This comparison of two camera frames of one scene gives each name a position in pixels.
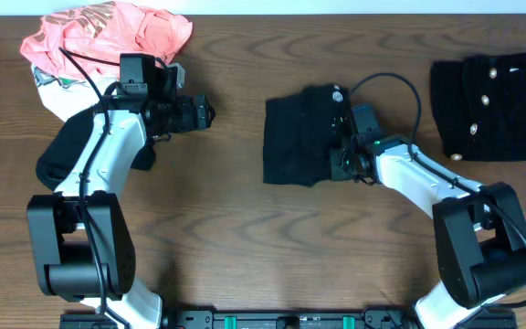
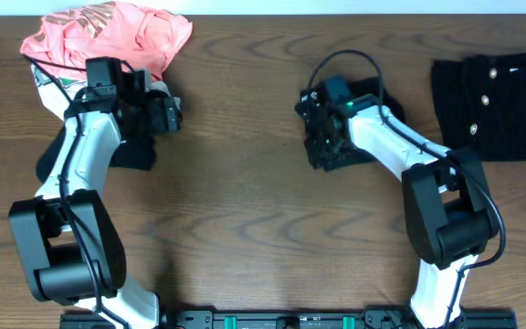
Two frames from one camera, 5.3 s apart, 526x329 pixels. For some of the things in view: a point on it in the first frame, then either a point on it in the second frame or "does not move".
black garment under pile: x=68 y=143 does not move
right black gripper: x=337 y=171 to x=316 y=154
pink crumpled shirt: x=90 y=38 does not move
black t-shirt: x=299 y=132 to x=372 y=88
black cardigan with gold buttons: x=496 y=108 does not move
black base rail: x=293 y=319 does not move
